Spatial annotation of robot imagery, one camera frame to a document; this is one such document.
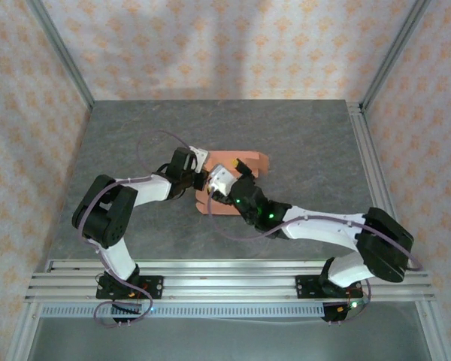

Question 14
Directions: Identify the orange paper box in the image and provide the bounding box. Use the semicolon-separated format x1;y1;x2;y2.
195;149;271;218

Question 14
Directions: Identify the grey metal lower panel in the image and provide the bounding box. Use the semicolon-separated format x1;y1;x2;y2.
26;317;435;361

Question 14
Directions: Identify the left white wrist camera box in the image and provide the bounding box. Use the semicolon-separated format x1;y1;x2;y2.
189;148;212;174

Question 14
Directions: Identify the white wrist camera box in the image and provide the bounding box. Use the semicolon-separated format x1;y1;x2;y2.
189;148;212;174
206;163;236;196

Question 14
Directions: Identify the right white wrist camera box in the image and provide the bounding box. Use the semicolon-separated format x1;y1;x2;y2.
206;163;236;196

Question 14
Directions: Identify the aluminium mounting rail frame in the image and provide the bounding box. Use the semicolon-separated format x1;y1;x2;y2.
24;259;436;304

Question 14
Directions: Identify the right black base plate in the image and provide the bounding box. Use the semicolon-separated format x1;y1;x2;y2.
294;274;363;301

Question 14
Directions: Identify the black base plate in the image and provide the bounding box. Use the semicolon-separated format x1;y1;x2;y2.
95;275;164;301
294;274;363;301

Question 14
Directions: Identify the slotted grey cable duct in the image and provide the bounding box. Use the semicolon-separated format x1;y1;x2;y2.
37;303;326;319

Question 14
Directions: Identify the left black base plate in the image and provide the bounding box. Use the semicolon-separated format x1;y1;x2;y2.
95;275;164;301

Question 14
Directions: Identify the aluminium side rail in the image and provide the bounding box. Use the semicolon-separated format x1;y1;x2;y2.
346;101;413;261

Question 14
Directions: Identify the aluminium frame post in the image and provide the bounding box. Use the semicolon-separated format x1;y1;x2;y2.
359;0;435;111
25;0;95;111

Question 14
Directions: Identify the aluminium frame leg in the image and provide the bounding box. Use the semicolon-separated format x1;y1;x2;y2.
415;300;451;361
5;300;42;361

